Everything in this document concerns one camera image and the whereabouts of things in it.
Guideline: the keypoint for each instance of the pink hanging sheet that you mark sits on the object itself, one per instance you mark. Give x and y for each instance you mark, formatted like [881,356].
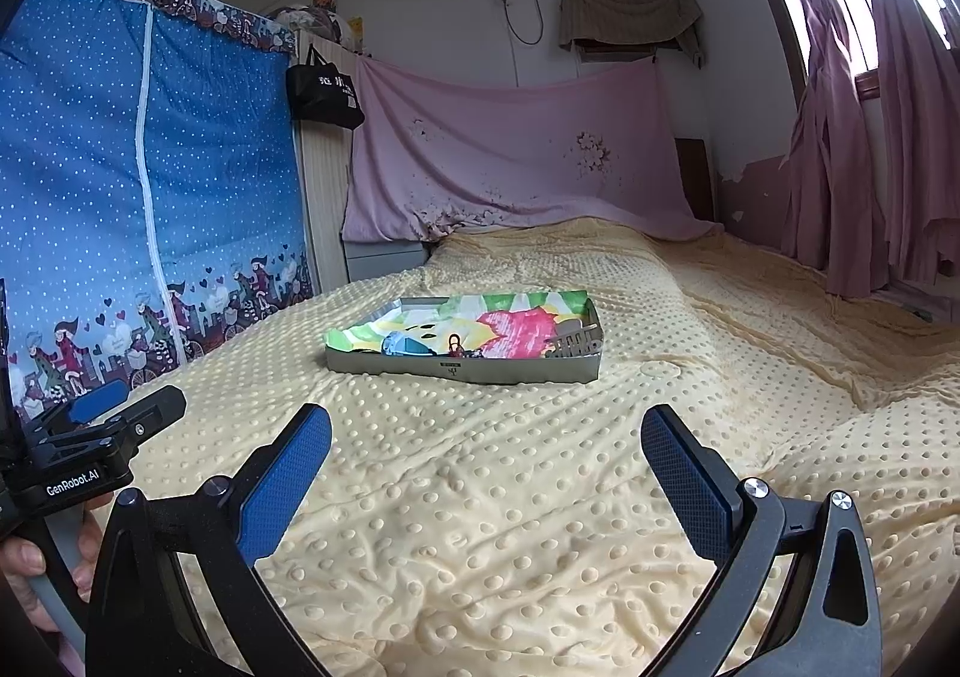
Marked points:
[517,144]

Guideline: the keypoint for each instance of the brown draped cloth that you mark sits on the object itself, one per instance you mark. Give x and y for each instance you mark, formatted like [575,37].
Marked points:
[630,17]

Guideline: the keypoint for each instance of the grey hair claw clip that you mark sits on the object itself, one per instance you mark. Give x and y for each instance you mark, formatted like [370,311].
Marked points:
[577,339]

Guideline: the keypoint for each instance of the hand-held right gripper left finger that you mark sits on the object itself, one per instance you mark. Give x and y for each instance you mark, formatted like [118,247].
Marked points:
[281,489]

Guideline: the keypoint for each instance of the person's left hand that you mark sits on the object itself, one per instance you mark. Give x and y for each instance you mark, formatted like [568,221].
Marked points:
[22,564]

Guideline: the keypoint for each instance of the pink curtain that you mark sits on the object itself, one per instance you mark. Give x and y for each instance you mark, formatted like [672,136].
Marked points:
[877,159]

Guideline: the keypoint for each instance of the yellow dotted blanket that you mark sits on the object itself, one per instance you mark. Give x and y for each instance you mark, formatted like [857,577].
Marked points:
[637,422]

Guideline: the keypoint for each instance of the black tote bag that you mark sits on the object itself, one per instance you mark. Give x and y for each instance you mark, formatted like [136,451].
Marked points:
[326,95]

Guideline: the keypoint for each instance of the blue printed fabric wardrobe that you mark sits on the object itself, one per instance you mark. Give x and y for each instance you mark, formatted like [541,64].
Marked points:
[217,182]

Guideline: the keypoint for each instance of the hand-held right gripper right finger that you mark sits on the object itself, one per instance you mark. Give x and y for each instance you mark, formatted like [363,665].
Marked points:
[686,482]

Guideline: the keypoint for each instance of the grey box with colourful lining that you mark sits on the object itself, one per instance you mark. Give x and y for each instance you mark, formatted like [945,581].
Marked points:
[495,336]

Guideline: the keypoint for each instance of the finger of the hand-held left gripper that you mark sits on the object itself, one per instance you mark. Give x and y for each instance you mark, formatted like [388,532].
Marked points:
[97,401]
[146,414]

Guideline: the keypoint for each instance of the person's left forearm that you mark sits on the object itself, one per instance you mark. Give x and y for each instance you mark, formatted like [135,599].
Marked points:
[71,662]

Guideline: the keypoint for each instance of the plastic bag bundle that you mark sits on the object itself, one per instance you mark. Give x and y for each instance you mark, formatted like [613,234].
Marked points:
[315,20]

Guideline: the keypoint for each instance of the beige wooden cabinet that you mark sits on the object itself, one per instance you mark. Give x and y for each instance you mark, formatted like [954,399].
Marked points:
[326,197]

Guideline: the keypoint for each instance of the brown wooden board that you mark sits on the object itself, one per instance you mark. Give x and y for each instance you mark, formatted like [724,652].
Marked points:
[694,174]

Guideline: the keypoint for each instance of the grey bed headboard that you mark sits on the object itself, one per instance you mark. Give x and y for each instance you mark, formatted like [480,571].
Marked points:
[382,257]

